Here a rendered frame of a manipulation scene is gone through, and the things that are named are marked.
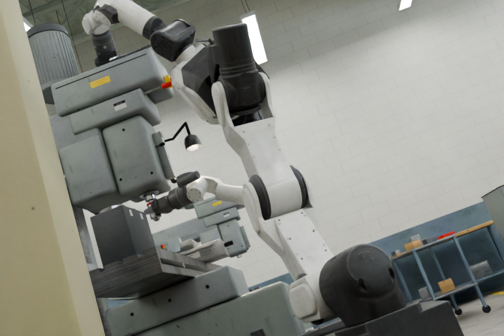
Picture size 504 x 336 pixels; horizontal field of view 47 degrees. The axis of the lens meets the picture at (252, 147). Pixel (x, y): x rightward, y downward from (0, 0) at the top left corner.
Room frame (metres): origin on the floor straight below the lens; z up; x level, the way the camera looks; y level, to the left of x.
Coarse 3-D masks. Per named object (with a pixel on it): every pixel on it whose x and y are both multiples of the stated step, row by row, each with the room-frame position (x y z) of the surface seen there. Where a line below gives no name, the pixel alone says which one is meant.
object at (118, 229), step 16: (112, 208) 1.84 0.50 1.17; (128, 208) 1.88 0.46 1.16; (96, 224) 1.84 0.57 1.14; (112, 224) 1.84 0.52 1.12; (128, 224) 1.84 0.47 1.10; (144, 224) 2.00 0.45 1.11; (96, 240) 1.85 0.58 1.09; (112, 240) 1.84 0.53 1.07; (128, 240) 1.84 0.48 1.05; (144, 240) 1.95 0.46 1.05; (112, 256) 1.84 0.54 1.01
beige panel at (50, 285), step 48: (0, 0) 0.56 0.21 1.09; (0, 48) 0.55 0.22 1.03; (0, 96) 0.55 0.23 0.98; (0, 144) 0.55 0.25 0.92; (48, 144) 0.59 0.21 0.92; (0, 192) 0.55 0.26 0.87; (48, 192) 0.56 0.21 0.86; (0, 240) 0.55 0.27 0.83; (48, 240) 0.55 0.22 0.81; (0, 288) 0.56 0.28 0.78; (48, 288) 0.55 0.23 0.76
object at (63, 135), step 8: (56, 120) 2.24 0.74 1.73; (64, 120) 2.24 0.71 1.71; (56, 128) 2.24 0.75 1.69; (64, 128) 2.24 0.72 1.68; (96, 128) 2.24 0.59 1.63; (56, 136) 2.24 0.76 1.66; (64, 136) 2.24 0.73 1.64; (72, 136) 2.24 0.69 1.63; (80, 136) 2.24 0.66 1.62; (88, 136) 2.24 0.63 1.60; (56, 144) 2.24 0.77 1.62; (64, 144) 2.24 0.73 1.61; (72, 144) 2.24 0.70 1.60
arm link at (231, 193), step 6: (228, 186) 2.24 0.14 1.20; (234, 186) 2.25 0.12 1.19; (240, 186) 2.25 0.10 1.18; (222, 192) 2.23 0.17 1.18; (228, 192) 2.23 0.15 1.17; (234, 192) 2.23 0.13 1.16; (240, 192) 2.23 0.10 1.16; (222, 198) 2.25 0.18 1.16; (228, 198) 2.24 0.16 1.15; (234, 198) 2.24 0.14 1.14; (240, 198) 2.23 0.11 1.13; (240, 204) 2.27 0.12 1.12
